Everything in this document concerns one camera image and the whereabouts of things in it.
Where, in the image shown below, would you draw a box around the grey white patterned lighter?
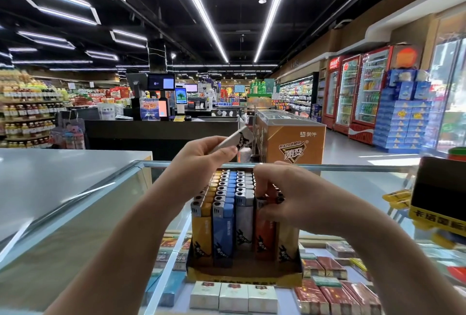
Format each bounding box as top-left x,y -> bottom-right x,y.
217,125 -> 254,153

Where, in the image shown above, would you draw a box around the person's right hand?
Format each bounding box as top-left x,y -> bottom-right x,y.
252,162 -> 343,238

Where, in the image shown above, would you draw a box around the red drink fridge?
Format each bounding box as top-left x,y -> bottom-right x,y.
349,45 -> 393,145
322,56 -> 342,128
335,54 -> 363,135

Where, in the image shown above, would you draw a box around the long ceiling light strip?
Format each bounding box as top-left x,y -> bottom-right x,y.
172,0 -> 229,63
253,0 -> 296,63

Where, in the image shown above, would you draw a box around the brown cardboard carton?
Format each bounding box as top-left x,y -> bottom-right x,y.
255,111 -> 326,165

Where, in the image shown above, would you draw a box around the blue poster screen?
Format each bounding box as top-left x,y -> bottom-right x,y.
140,97 -> 161,120

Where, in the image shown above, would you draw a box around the glass entrance doors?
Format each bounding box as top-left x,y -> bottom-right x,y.
430,20 -> 466,153

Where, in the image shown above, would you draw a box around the row of blue lighters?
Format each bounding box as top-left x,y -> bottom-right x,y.
213,170 -> 236,267

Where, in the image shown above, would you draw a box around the person's right forearm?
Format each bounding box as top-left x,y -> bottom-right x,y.
320,195 -> 466,315

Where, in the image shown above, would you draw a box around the black checkout counter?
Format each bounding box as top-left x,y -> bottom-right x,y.
85,118 -> 240,161

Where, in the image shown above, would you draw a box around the row of tan lighters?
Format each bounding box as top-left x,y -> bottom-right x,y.
275,224 -> 300,263

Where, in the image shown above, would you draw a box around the black yellow display box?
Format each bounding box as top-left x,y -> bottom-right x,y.
409,154 -> 466,238

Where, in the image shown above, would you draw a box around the orange round sign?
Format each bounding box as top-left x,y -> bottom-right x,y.
393,45 -> 422,70

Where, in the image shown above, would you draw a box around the blue yellow lighter display box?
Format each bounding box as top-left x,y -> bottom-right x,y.
185,167 -> 303,286

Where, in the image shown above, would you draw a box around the grocery rack with bottles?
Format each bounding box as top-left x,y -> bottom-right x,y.
0,71 -> 67,148

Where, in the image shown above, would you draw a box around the row of red brown lighters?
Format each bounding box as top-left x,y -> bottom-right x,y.
255,195 -> 277,257

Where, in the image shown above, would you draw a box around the row of yellow lighters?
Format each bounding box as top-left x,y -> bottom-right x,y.
191,173 -> 219,264

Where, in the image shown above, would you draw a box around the open refrigerated chiller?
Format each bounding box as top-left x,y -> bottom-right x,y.
277,72 -> 319,119

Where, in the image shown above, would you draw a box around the stack of blue cartons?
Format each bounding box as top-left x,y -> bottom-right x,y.
373,69 -> 434,153

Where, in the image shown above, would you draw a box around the row of grey white lighters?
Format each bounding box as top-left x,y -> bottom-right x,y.
234,170 -> 256,254

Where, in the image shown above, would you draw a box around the black checkout monitor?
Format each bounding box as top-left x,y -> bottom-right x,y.
148,73 -> 176,91

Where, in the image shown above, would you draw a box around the hanging plastic bags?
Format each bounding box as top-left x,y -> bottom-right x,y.
51,111 -> 86,149

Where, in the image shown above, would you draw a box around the person's left hand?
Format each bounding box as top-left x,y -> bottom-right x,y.
155,135 -> 240,206

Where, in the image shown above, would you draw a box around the row of cigarette packs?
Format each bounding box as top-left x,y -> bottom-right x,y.
142,234 -> 387,315

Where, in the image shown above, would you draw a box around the person's left forearm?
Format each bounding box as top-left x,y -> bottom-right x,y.
44,195 -> 194,315

